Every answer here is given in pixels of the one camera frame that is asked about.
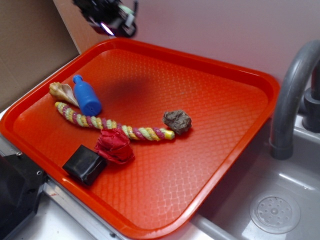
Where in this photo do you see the tan conch seashell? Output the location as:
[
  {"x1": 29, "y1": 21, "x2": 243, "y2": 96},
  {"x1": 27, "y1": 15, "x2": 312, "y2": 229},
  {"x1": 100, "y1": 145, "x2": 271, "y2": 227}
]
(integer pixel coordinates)
[{"x1": 49, "y1": 82, "x2": 79, "y2": 107}]

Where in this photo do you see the crumpled red paper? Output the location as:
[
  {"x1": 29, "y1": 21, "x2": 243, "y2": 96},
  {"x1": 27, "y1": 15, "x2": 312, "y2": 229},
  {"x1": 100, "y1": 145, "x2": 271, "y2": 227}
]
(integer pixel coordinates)
[{"x1": 94, "y1": 128, "x2": 135, "y2": 165}]

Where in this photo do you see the brown rock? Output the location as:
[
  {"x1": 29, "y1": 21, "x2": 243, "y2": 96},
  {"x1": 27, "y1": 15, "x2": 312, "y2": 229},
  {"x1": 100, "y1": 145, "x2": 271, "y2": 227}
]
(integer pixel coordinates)
[{"x1": 162, "y1": 109, "x2": 192, "y2": 135}]

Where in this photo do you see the red plastic tray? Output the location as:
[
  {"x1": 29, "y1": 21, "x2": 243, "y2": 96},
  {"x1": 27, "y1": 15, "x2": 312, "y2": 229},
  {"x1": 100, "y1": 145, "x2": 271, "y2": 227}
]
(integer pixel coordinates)
[{"x1": 0, "y1": 38, "x2": 280, "y2": 240}]

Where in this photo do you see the grey faucet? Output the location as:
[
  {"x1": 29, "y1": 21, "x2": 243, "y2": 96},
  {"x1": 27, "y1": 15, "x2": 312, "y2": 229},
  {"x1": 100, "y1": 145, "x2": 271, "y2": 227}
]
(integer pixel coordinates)
[{"x1": 269, "y1": 39, "x2": 320, "y2": 160}]

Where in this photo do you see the round sink drain strainer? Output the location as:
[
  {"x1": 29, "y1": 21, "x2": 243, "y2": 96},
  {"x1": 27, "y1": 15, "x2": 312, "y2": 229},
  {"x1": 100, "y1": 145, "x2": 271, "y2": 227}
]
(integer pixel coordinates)
[{"x1": 249, "y1": 191, "x2": 301, "y2": 235}]

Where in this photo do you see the brown cardboard panel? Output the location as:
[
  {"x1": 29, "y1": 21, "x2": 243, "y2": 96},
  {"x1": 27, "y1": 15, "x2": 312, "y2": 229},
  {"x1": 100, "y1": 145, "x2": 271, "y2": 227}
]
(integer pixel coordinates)
[{"x1": 0, "y1": 0, "x2": 79, "y2": 110}]

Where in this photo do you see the black leather wallet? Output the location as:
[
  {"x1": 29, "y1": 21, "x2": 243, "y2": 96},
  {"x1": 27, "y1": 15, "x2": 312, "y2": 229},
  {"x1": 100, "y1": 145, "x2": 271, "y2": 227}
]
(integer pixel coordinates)
[{"x1": 62, "y1": 145, "x2": 107, "y2": 186}]

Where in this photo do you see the multicoloured twisted rope toy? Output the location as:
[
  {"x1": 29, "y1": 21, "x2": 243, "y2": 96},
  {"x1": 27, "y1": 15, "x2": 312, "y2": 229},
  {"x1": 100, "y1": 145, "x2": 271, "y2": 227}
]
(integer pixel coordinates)
[{"x1": 54, "y1": 101, "x2": 176, "y2": 142}]

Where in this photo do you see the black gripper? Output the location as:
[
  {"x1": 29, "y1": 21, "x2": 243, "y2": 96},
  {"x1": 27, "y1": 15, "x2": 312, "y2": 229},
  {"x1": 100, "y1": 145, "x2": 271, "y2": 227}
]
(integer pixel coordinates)
[{"x1": 73, "y1": 0, "x2": 138, "y2": 38}]

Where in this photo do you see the blue toy bottle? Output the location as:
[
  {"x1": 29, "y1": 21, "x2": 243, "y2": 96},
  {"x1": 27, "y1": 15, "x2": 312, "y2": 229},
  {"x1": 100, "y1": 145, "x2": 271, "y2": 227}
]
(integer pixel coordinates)
[{"x1": 72, "y1": 75, "x2": 102, "y2": 117}]

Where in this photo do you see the grey sink basin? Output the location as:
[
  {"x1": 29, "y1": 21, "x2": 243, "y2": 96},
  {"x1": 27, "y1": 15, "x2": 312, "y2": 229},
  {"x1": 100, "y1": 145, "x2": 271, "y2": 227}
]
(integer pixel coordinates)
[{"x1": 192, "y1": 123, "x2": 320, "y2": 240}]

